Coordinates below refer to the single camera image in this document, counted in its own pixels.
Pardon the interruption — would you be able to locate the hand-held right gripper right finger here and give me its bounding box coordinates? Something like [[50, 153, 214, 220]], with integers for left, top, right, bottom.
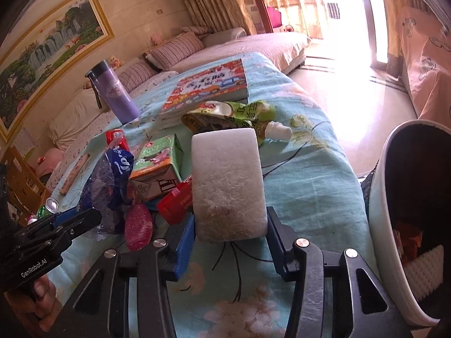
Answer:
[[266, 206, 413, 338]]

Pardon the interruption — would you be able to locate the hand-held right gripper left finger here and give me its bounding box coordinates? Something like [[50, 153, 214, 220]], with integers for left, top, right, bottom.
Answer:
[[53, 213, 198, 338]]

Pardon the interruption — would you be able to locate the person's left hand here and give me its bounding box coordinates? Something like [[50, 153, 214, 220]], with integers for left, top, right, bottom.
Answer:
[[5, 274, 59, 328]]

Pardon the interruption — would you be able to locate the green pouch with white cap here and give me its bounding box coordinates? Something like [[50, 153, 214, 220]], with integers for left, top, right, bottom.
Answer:
[[181, 100, 293, 147]]

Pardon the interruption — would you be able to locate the wooden chair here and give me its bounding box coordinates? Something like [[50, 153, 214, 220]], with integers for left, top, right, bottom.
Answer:
[[0, 146, 52, 226]]

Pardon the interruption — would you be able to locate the pink mesh pouch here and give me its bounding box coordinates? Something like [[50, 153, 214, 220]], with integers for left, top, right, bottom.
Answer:
[[124, 201, 154, 251]]

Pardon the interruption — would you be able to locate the wooden board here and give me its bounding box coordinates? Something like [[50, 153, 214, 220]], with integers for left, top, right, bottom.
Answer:
[[58, 153, 91, 196]]

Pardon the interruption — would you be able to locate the wooden door frame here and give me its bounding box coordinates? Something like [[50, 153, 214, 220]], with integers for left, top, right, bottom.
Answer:
[[245, 0, 276, 34]]

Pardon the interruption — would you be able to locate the colourful cover book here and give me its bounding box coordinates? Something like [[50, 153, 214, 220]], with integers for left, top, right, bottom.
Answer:
[[160, 58, 249, 118]]

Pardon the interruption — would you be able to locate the patterned beige curtain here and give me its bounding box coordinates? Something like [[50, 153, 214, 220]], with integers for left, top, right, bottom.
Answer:
[[173, 0, 257, 36], [373, 0, 418, 78]]

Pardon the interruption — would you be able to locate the blue plastic bag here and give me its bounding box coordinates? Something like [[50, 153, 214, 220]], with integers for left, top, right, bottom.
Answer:
[[78, 146, 137, 236]]

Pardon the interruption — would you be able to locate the green juice carton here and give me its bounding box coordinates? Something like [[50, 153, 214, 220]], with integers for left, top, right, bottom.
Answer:
[[129, 134, 185, 202]]

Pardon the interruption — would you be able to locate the pink box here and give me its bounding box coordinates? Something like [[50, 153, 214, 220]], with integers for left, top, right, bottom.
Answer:
[[266, 6, 283, 29]]

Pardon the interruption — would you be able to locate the white cushion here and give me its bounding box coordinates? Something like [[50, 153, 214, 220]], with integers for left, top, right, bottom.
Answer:
[[48, 88, 110, 151]]

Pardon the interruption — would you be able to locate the orange wrapper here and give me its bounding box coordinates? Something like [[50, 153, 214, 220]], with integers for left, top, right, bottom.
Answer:
[[392, 221, 423, 265]]

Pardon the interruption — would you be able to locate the framed landscape painting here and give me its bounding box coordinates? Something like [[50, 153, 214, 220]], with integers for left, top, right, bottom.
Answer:
[[0, 0, 115, 144]]

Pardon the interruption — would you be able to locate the sheer yellow curtain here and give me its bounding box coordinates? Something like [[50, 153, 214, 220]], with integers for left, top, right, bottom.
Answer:
[[261, 0, 326, 40]]

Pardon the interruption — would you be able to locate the striped pillow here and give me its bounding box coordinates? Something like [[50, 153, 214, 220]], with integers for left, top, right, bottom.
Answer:
[[146, 32, 205, 72], [118, 58, 160, 93], [176, 25, 213, 40]]

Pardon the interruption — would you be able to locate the light blue floral tablecloth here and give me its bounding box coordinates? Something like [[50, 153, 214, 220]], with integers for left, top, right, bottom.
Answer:
[[46, 52, 382, 338]]

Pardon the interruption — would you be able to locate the red and white wrapper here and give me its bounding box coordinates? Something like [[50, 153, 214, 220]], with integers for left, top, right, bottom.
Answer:
[[106, 129, 129, 153]]

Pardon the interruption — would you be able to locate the crushed green can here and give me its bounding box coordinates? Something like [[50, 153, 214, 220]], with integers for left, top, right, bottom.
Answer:
[[37, 197, 63, 219]]

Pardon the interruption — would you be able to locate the grey sofa armrest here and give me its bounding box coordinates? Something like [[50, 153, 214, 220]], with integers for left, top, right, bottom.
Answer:
[[202, 27, 247, 47]]

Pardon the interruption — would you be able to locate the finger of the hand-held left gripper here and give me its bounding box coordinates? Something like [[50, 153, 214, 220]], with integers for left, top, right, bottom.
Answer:
[[21, 208, 103, 265], [14, 206, 81, 244]]

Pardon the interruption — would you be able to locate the armchair with heart-print cover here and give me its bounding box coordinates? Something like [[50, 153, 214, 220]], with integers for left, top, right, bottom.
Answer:
[[394, 5, 451, 121]]

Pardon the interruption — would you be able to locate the white trash bin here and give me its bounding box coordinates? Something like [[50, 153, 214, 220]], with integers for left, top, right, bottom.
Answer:
[[366, 120, 451, 326]]

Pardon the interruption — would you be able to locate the white foam block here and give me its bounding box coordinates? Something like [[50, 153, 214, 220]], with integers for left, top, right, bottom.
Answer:
[[191, 128, 268, 243]]

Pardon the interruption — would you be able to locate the pink cushion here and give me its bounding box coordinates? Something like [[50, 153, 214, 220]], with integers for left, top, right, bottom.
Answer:
[[36, 147, 63, 177]]

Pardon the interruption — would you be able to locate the white ridged foam piece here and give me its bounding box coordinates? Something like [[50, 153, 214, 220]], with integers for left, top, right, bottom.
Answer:
[[404, 244, 445, 302]]

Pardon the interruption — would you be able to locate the red packet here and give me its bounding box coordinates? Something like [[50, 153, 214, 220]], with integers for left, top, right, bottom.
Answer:
[[157, 179, 195, 225]]

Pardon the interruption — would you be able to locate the purple thermos bottle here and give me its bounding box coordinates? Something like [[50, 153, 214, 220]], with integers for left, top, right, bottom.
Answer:
[[85, 60, 142, 126]]

